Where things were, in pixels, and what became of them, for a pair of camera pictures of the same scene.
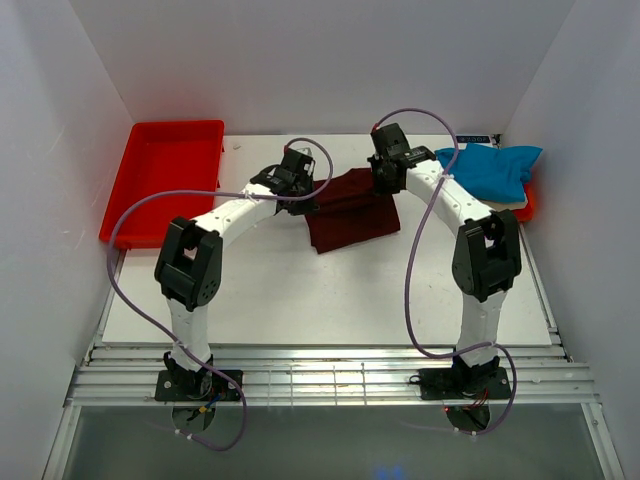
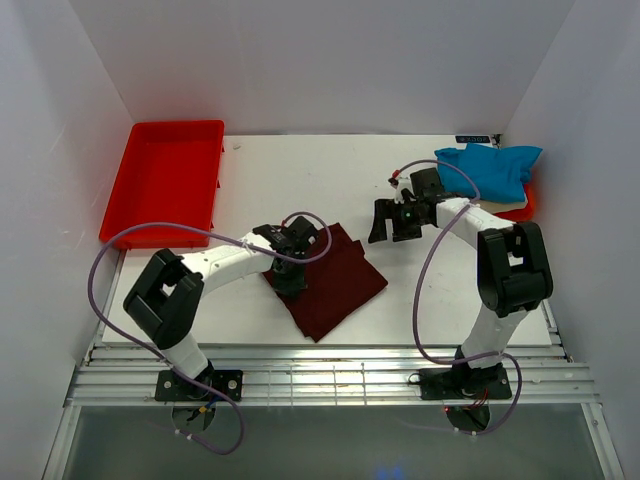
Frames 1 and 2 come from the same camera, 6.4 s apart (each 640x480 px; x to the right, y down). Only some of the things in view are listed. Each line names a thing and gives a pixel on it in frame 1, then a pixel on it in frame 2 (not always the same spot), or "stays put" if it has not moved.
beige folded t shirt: [499, 206] stays put
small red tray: [527, 214] stays put
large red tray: [164, 155] stays put
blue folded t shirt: [497, 174] stays put
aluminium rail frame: [327, 375] stays put
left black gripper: [307, 207] → [290, 287]
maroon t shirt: [350, 211] → [335, 288]
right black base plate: [464, 383] stays put
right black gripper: [379, 188] → [386, 209]
